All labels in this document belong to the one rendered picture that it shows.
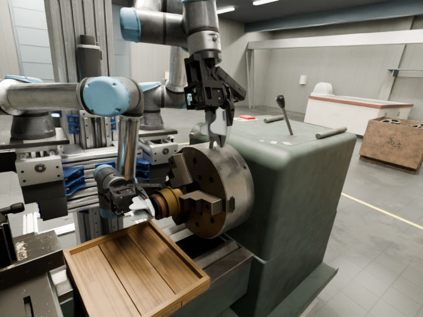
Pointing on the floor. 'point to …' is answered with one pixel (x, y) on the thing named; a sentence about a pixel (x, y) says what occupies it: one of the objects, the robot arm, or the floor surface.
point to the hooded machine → (323, 89)
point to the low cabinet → (351, 112)
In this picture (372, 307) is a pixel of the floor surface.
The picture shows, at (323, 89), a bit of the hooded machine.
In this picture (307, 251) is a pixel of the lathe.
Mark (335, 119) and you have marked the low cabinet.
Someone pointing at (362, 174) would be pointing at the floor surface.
